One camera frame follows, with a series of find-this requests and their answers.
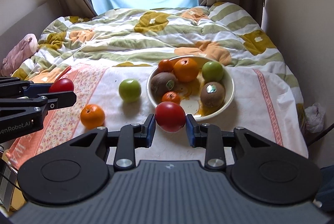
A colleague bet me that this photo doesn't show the red tomato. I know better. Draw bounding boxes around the red tomato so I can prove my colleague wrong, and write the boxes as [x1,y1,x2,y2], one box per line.
[155,102,186,133]
[49,78,74,93]

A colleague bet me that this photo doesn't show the small orange fruit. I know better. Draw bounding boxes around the small orange fruit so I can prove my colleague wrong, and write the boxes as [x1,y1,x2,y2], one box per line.
[161,91,181,105]

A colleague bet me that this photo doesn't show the brown kiwi with sticker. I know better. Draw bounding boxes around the brown kiwi with sticker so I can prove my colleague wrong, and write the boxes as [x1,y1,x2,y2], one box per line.
[200,81,225,108]

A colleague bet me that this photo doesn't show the brown kiwi plain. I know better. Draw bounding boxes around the brown kiwi plain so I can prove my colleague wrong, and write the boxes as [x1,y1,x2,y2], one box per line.
[150,72,177,97]

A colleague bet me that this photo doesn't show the small orange tangerine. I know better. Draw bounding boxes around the small orange tangerine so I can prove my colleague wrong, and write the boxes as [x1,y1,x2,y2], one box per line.
[158,59,174,72]

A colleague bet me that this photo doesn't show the cream duck pattern bowl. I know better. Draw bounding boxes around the cream duck pattern bowl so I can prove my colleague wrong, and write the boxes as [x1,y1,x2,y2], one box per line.
[146,55,235,122]

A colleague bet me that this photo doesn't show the pink plush toy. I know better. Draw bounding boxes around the pink plush toy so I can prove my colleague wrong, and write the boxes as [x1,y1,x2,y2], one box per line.
[1,33,38,76]

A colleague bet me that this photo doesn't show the green apple on cloth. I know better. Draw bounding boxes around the green apple on cloth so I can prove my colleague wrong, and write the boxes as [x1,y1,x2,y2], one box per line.
[118,79,142,103]

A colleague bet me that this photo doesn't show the orange tangerine on cloth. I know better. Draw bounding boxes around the orange tangerine on cloth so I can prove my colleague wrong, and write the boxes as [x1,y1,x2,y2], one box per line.
[80,104,105,130]

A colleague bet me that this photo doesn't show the orange tangerine in bowl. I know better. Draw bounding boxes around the orange tangerine in bowl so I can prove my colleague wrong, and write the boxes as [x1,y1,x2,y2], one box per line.
[173,58,199,83]

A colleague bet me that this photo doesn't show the green apple in bowl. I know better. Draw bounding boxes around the green apple in bowl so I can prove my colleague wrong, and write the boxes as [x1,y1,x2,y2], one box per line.
[201,61,224,83]

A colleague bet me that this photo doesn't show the grey bed headboard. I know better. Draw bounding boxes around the grey bed headboard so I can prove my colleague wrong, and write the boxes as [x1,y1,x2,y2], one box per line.
[1,0,64,64]

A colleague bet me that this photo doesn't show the green striped floral quilt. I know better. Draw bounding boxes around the green striped floral quilt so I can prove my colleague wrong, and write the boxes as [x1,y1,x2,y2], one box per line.
[14,2,305,122]

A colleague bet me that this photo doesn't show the white plastic bag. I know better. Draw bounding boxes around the white plastic bag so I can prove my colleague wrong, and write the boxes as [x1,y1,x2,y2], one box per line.
[305,103,325,134]

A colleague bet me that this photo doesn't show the black cable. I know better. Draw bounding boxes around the black cable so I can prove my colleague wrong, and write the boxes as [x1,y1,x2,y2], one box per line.
[306,125,334,148]

